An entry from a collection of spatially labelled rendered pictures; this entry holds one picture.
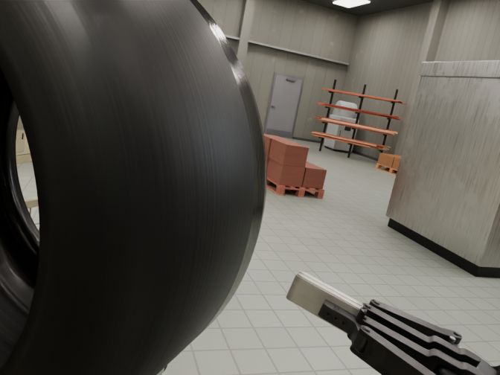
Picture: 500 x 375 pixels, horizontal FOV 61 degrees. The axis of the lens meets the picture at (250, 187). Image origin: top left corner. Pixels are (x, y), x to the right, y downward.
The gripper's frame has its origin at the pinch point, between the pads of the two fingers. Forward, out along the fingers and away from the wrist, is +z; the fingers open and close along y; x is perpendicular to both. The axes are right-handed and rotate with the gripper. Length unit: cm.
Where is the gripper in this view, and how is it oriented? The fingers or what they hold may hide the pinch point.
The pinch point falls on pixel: (324, 300)
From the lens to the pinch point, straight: 44.4
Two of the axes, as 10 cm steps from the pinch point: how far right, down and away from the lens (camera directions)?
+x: -3.4, 8.9, 2.9
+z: -8.5, -4.2, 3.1
